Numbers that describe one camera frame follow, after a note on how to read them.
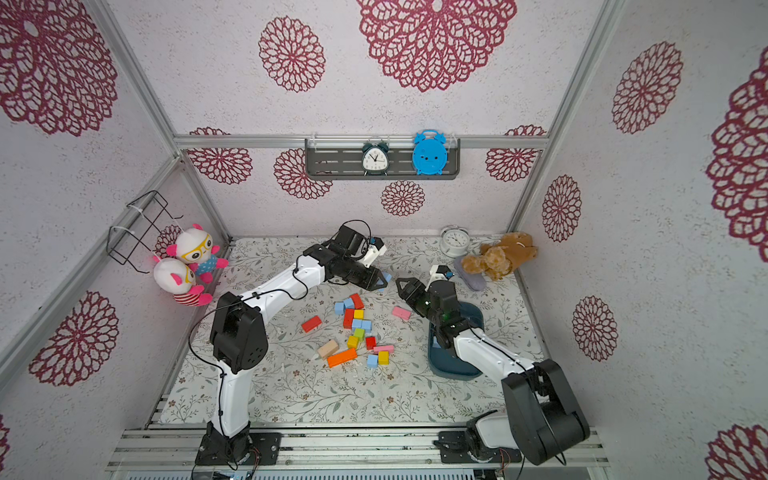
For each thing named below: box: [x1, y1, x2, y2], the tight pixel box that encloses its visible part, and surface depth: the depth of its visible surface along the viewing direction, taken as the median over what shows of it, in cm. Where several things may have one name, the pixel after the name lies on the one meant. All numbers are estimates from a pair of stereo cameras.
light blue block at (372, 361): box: [367, 354, 378, 369], surface depth 89 cm
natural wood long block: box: [317, 340, 339, 360], surface depth 91 cm
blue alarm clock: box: [412, 129, 449, 175], surface depth 91 cm
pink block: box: [391, 306, 412, 320], surface depth 102 cm
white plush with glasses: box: [166, 224, 228, 284], surface depth 96 cm
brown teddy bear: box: [462, 232, 539, 281], surface depth 105 cm
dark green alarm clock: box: [362, 142, 390, 176], surface depth 92 cm
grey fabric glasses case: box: [454, 255, 487, 291], surface depth 105 cm
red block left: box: [301, 315, 322, 333], surface depth 99 cm
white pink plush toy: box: [153, 256, 213, 306], surface depth 87 cm
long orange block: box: [327, 348, 358, 368], surface depth 92 cm
